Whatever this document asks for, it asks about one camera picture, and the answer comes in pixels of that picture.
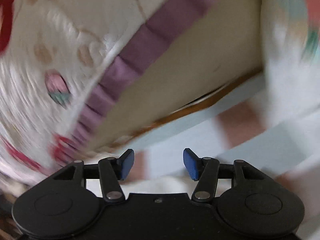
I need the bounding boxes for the colourful floral quilt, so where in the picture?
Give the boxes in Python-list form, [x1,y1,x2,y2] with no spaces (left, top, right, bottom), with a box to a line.
[260,0,319,136]

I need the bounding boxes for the beige wooden headboard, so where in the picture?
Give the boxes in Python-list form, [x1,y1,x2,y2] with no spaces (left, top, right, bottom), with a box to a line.
[90,0,262,149]

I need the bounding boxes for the white fleece sweater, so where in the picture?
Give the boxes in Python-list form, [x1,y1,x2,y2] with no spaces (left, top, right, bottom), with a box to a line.
[86,152,201,198]

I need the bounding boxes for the bear print quilt purple trim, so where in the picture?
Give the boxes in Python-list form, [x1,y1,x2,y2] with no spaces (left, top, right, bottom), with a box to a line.
[0,0,241,188]

